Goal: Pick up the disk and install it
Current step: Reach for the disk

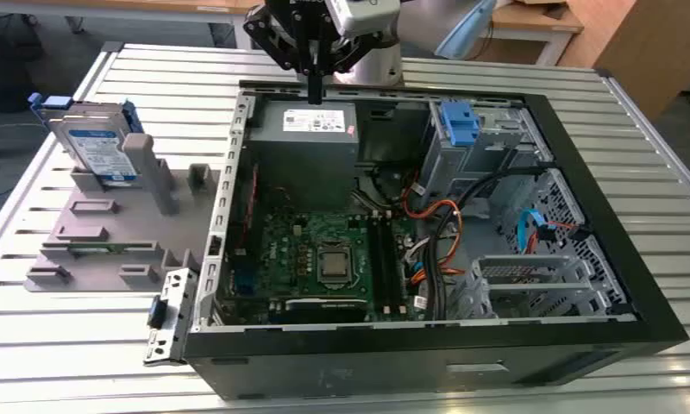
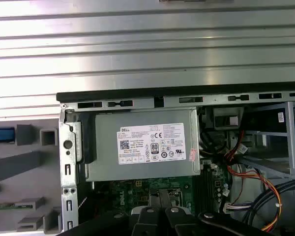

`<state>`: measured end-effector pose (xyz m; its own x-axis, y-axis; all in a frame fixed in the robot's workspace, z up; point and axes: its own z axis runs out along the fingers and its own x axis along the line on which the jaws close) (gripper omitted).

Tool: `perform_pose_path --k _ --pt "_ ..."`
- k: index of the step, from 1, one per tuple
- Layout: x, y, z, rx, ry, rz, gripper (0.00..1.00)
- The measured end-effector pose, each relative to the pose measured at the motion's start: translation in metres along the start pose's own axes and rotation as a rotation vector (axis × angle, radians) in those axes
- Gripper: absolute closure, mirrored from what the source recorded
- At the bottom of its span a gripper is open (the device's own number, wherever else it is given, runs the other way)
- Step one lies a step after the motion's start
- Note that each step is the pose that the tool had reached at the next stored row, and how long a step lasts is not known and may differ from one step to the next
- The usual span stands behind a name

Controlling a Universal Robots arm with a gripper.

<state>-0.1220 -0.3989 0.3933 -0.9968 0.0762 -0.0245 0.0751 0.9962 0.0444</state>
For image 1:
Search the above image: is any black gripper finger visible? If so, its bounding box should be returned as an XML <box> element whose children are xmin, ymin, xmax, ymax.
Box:
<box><xmin>316</xmin><ymin>19</ymin><xmax>381</xmax><ymax>106</ymax></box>
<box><xmin>242</xmin><ymin>16</ymin><xmax>317</xmax><ymax>106</ymax></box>

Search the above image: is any hard disk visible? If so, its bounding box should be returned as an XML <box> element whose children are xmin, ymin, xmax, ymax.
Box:
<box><xmin>27</xmin><ymin>95</ymin><xmax>146</xmax><ymax>187</ymax></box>

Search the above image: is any blue data wire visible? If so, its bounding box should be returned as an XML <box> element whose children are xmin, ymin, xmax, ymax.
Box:
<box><xmin>517</xmin><ymin>207</ymin><xmax>548</xmax><ymax>256</ymax></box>

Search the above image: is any red wire with black connector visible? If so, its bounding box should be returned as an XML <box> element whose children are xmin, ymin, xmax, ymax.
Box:
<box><xmin>537</xmin><ymin>222</ymin><xmax>593</xmax><ymax>256</ymax></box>

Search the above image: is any metal disk bay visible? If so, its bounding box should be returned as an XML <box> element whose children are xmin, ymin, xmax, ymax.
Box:
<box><xmin>445</xmin><ymin>254</ymin><xmax>634</xmax><ymax>320</ymax></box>

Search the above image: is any grey power supply unit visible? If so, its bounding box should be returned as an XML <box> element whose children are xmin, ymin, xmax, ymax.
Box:
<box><xmin>245</xmin><ymin>99</ymin><xmax>361</xmax><ymax>213</ymax></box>

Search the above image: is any white-framed wooden desk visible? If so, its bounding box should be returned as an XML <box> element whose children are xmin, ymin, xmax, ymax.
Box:
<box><xmin>11</xmin><ymin>0</ymin><xmax>265</xmax><ymax>49</ymax></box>
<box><xmin>436</xmin><ymin>0</ymin><xmax>585</xmax><ymax>66</ymax></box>

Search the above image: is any blue drive latch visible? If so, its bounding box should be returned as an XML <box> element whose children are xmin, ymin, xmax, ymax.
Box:
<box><xmin>440</xmin><ymin>101</ymin><xmax>478</xmax><ymax>147</ymax></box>

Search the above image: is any metal drive cage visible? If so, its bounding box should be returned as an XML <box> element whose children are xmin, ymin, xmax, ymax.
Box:
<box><xmin>418</xmin><ymin>101</ymin><xmax>553</xmax><ymax>204</ymax></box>

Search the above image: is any green motherboard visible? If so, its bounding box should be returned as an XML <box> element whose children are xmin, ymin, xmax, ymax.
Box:
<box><xmin>214</xmin><ymin>209</ymin><xmax>433</xmax><ymax>324</ymax></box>

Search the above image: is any silver CPU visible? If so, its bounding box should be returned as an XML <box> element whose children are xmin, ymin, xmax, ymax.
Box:
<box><xmin>320</xmin><ymin>251</ymin><xmax>352</xmax><ymax>277</ymax></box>

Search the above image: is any black RAM slot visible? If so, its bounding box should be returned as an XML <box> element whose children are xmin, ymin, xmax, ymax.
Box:
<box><xmin>382</xmin><ymin>210</ymin><xmax>409</xmax><ymax>315</ymax></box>
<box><xmin>366</xmin><ymin>210</ymin><xmax>393</xmax><ymax>315</ymax></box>

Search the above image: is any black CPU socket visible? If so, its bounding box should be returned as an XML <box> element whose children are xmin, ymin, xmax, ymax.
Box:
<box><xmin>312</xmin><ymin>240</ymin><xmax>362</xmax><ymax>289</ymax></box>

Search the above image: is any grey parts rack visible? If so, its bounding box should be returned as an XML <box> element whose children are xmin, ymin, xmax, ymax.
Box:
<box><xmin>24</xmin><ymin>132</ymin><xmax>224</xmax><ymax>293</ymax></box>

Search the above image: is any black graphics card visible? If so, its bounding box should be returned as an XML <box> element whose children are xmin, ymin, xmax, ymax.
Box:
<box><xmin>266</xmin><ymin>297</ymin><xmax>369</xmax><ymax>324</ymax></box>

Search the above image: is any green RAM stick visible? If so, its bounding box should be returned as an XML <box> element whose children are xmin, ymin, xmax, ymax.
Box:
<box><xmin>43</xmin><ymin>241</ymin><xmax>154</xmax><ymax>253</ymax></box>

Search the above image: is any brown wooden cabinet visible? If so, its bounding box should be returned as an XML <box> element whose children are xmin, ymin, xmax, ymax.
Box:
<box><xmin>552</xmin><ymin>0</ymin><xmax>690</xmax><ymax>126</ymax></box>

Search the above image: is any black open PC case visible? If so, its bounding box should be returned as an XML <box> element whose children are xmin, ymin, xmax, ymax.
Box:
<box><xmin>181</xmin><ymin>78</ymin><xmax>690</xmax><ymax>400</ymax></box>

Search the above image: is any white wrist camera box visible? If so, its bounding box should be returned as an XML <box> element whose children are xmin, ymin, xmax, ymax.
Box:
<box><xmin>324</xmin><ymin>0</ymin><xmax>402</xmax><ymax>39</ymax></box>

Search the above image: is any thin red wire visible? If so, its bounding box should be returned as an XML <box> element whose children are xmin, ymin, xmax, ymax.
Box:
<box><xmin>233</xmin><ymin>163</ymin><xmax>261</xmax><ymax>256</ymax></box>

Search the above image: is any yellow and black wire bundle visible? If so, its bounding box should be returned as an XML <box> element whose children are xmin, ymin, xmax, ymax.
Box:
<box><xmin>349</xmin><ymin>163</ymin><xmax>408</xmax><ymax>212</ymax></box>

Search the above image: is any orange wire bundle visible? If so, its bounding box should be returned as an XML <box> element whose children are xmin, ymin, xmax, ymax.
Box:
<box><xmin>400</xmin><ymin>198</ymin><xmax>468</xmax><ymax>286</ymax></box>

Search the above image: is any black cable bundle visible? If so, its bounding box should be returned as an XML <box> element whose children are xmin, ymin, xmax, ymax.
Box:
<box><xmin>425</xmin><ymin>163</ymin><xmax>553</xmax><ymax>321</ymax></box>

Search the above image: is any pale floor cable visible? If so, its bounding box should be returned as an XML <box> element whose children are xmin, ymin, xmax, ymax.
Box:
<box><xmin>0</xmin><ymin>122</ymin><xmax>36</xmax><ymax>141</ymax></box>

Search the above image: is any metal bracket with blue handle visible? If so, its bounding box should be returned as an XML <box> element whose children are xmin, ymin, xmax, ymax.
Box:
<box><xmin>141</xmin><ymin>267</ymin><xmax>200</xmax><ymax>367</ymax></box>

